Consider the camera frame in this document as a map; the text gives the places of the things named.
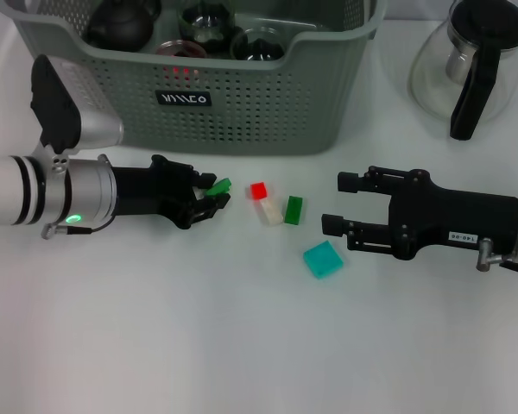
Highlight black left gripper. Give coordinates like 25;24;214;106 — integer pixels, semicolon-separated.
111;154;232;230

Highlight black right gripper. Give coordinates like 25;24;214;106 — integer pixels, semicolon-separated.
321;165;518;262

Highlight green toy brick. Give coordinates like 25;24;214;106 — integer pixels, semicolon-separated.
205;177;233;198
283;195;305;225

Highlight glass teacup black sleeve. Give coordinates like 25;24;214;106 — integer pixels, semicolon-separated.
231;26;286;62
177;0;238;44
155;39;209;60

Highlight grey perforated storage bin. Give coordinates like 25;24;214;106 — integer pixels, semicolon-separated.
3;0;388;157

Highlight teal flat toy brick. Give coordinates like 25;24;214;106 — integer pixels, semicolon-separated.
302;240;344;280

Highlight white toy brick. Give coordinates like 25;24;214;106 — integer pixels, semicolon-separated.
258;198;285;226

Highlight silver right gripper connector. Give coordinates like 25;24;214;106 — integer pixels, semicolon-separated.
477;238;514;273

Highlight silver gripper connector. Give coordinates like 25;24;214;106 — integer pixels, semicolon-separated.
477;238;514;273
41;223;70;241

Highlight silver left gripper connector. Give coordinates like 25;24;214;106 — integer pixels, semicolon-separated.
41;223;70;241

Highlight dark clay teapot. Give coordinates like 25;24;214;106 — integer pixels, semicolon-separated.
85;0;161;49

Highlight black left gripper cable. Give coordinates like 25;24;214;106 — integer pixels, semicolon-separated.
66;215;113;235

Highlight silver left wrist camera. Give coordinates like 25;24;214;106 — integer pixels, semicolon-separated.
28;53;125;155

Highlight glass pitcher black handle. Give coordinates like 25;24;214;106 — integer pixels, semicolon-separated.
408;0;518;142

